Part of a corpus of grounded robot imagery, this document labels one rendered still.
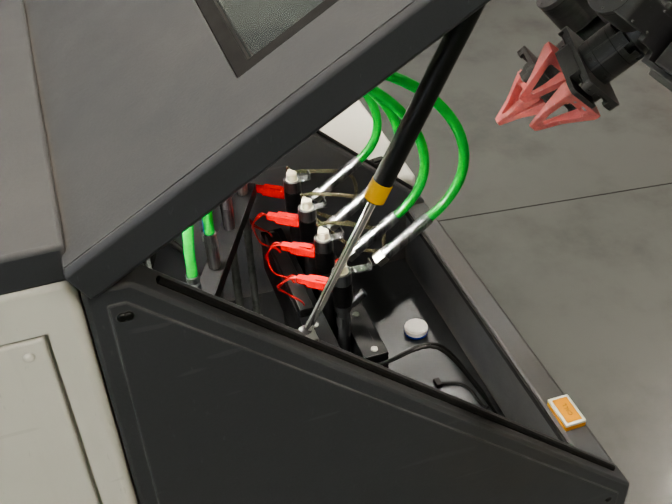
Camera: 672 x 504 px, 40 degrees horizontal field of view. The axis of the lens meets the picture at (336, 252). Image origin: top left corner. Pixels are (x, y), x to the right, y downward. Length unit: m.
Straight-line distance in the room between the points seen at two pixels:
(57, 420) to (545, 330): 2.14
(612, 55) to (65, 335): 0.69
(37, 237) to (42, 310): 0.06
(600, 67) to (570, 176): 2.35
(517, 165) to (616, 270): 0.66
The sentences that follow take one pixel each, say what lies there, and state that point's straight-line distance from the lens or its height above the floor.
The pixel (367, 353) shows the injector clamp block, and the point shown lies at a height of 0.98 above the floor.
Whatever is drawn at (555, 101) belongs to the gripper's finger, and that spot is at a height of 1.36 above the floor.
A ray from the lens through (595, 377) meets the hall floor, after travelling 2.69.
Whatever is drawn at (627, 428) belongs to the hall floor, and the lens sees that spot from 2.59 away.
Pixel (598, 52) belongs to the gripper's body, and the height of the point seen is 1.41.
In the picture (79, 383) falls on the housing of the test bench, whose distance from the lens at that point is 0.79.
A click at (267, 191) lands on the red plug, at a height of 1.08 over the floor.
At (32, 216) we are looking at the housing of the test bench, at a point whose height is 1.50.
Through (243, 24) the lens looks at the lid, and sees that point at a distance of 0.80.
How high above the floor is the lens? 1.91
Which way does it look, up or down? 39 degrees down
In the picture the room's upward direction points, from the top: 3 degrees counter-clockwise
